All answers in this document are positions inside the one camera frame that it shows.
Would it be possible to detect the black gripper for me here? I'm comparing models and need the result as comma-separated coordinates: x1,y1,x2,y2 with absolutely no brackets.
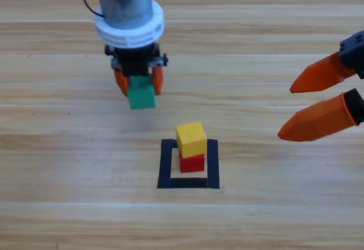
104,42,169,97

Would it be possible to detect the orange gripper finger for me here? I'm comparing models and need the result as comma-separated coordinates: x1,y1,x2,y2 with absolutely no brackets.
277,88,364,143
289,30,364,94

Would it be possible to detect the green wooden block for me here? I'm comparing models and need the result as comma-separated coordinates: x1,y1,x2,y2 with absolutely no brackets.
127,73,158,110

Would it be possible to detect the yellow wooden block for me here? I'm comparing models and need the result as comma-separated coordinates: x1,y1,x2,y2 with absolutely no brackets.
175,121,208,158

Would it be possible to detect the red wooden block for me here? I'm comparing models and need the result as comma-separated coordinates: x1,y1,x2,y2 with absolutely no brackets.
178,150,206,174

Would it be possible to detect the black tape square outline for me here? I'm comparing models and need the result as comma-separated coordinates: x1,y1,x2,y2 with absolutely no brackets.
156,138,221,190

